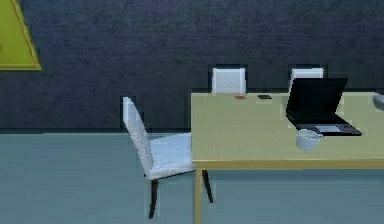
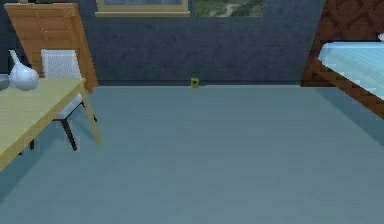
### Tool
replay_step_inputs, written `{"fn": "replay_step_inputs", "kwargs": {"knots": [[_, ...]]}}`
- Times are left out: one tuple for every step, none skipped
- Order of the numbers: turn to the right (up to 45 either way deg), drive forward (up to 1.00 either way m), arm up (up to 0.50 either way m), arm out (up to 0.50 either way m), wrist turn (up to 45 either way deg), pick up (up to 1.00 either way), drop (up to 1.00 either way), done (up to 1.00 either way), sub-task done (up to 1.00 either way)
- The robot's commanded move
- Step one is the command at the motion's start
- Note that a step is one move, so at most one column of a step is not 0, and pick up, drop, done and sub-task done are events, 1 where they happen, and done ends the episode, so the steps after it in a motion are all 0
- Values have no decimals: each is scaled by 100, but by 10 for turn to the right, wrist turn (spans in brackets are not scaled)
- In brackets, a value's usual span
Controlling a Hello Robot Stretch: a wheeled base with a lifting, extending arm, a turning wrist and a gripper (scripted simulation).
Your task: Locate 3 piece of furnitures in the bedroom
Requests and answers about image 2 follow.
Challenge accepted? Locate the grey bowl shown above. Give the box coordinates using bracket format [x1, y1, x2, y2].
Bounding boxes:
[0, 73, 12, 92]

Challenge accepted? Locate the orange wooden chest of drawers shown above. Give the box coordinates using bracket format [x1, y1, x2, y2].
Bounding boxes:
[3, 2, 100, 95]

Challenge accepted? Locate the green landscape wall picture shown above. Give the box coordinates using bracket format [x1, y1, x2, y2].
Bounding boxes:
[194, 0, 265, 18]

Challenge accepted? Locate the white chair with dark legs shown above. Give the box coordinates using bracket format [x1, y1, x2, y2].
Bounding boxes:
[29, 48, 98, 152]

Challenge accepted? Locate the brown bed with blue cover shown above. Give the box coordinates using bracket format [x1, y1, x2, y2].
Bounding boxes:
[300, 0, 384, 120]

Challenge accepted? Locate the pale yellow wooden table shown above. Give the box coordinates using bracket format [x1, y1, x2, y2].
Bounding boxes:
[0, 77, 103, 173]

